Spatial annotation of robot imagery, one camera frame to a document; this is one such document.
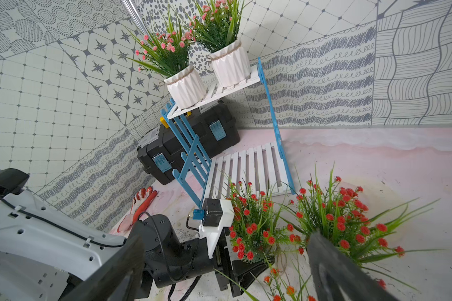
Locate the pink flower pot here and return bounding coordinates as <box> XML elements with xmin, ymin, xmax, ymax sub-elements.
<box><xmin>190</xmin><ymin>0</ymin><xmax>251</xmax><ymax>87</ymax></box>
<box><xmin>128</xmin><ymin>15</ymin><xmax>207</xmax><ymax>109</ymax></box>

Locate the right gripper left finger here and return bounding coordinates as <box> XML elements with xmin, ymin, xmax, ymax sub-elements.
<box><xmin>63</xmin><ymin>237</ymin><xmax>144</xmax><ymax>301</ymax></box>

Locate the black toolbox yellow handle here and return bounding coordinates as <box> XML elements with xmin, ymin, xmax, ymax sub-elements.
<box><xmin>136</xmin><ymin>99</ymin><xmax>241</xmax><ymax>185</ymax></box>

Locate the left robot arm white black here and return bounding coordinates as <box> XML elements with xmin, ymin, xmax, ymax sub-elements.
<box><xmin>0</xmin><ymin>169</ymin><xmax>267</xmax><ymax>300</ymax></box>

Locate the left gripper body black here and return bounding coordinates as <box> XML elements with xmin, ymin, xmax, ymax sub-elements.
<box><xmin>129</xmin><ymin>198</ymin><xmax>234</xmax><ymax>290</ymax></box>

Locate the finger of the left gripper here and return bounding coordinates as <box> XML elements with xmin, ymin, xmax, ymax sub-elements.
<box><xmin>229</xmin><ymin>260</ymin><xmax>268</xmax><ymax>297</ymax></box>
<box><xmin>214</xmin><ymin>230</ymin><xmax>232</xmax><ymax>291</ymax></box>

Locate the pink flower pot back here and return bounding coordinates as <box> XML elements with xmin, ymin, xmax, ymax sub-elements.
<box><xmin>128</xmin><ymin>15</ymin><xmax>207</xmax><ymax>109</ymax></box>

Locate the pink flower pot front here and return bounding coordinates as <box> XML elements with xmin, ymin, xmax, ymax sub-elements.
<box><xmin>190</xmin><ymin>0</ymin><xmax>251</xmax><ymax>87</ymax></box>

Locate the red flower pot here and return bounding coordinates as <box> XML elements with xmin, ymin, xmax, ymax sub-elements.
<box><xmin>229</xmin><ymin>181</ymin><xmax>295</xmax><ymax>264</ymax></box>
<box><xmin>286</xmin><ymin>174</ymin><xmax>434</xmax><ymax>283</ymax></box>

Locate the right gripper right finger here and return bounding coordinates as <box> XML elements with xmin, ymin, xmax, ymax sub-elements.
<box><xmin>307</xmin><ymin>233</ymin><xmax>396</xmax><ymax>300</ymax></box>

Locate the red white glove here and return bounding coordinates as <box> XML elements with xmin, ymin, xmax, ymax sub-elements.
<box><xmin>117</xmin><ymin>186</ymin><xmax>158</xmax><ymax>233</ymax></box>

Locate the floral pink table mat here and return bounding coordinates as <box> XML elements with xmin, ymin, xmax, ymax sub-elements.
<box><xmin>108</xmin><ymin>127</ymin><xmax>452</xmax><ymax>301</ymax></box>

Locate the blue white two-tier rack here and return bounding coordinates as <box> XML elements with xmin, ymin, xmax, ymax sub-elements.
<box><xmin>160</xmin><ymin>57</ymin><xmax>297</xmax><ymax>209</ymax></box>

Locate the orange flower pot front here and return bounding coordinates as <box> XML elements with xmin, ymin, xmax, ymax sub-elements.
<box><xmin>214</xmin><ymin>259</ymin><xmax>317</xmax><ymax>301</ymax></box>

